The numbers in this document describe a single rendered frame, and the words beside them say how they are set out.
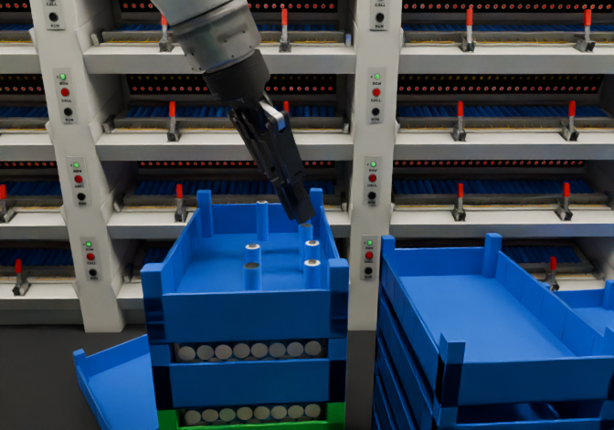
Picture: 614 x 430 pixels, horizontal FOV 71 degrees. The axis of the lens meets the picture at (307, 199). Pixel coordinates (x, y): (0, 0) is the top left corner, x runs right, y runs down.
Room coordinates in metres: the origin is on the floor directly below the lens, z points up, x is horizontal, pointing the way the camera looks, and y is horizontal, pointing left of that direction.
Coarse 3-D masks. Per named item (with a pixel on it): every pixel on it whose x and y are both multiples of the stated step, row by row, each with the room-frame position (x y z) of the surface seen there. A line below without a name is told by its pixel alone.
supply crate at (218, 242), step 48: (192, 240) 0.58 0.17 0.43; (240, 240) 0.64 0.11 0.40; (288, 240) 0.64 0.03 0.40; (144, 288) 0.37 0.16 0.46; (192, 288) 0.48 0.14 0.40; (240, 288) 0.48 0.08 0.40; (288, 288) 0.48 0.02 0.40; (336, 288) 0.38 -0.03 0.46; (192, 336) 0.37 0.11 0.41; (240, 336) 0.37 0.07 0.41; (288, 336) 0.38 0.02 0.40; (336, 336) 0.38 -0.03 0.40
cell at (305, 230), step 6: (300, 228) 0.52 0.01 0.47; (306, 228) 0.52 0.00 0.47; (300, 234) 0.52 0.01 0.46; (306, 234) 0.52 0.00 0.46; (300, 240) 0.52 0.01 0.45; (306, 240) 0.52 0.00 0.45; (300, 246) 0.52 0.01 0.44; (300, 252) 0.52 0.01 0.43; (300, 258) 0.52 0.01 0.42; (300, 264) 0.52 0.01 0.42
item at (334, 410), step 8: (328, 408) 0.38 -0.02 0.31; (336, 408) 0.38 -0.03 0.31; (344, 408) 0.38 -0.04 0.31; (160, 416) 0.37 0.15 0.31; (168, 416) 0.37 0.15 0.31; (176, 416) 0.37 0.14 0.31; (328, 416) 0.38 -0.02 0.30; (336, 416) 0.38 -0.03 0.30; (160, 424) 0.37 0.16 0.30; (168, 424) 0.37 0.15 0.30; (176, 424) 0.37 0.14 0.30; (240, 424) 0.38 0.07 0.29; (248, 424) 0.38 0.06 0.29; (256, 424) 0.38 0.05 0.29; (264, 424) 0.38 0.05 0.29; (272, 424) 0.38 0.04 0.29; (280, 424) 0.38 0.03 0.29; (288, 424) 0.38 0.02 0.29; (296, 424) 0.38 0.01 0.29; (304, 424) 0.38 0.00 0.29; (312, 424) 0.38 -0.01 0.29; (320, 424) 0.38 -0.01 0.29; (328, 424) 0.38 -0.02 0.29; (336, 424) 0.38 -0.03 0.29
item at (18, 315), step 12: (0, 312) 1.03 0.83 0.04; (12, 312) 1.03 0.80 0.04; (24, 312) 1.03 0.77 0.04; (36, 312) 1.03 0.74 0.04; (48, 312) 1.03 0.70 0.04; (60, 312) 1.03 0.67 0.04; (72, 312) 1.03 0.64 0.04; (132, 312) 1.03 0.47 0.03; (0, 324) 1.03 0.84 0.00; (12, 324) 1.03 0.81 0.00; (24, 324) 1.03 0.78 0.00
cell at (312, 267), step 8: (304, 264) 0.41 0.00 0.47; (312, 264) 0.41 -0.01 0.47; (320, 264) 0.41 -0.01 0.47; (304, 272) 0.41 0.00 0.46; (312, 272) 0.41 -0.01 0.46; (320, 272) 0.41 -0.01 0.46; (304, 280) 0.41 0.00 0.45; (312, 280) 0.41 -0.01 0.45; (320, 280) 0.41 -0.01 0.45; (304, 288) 0.41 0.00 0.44; (312, 288) 0.41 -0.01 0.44
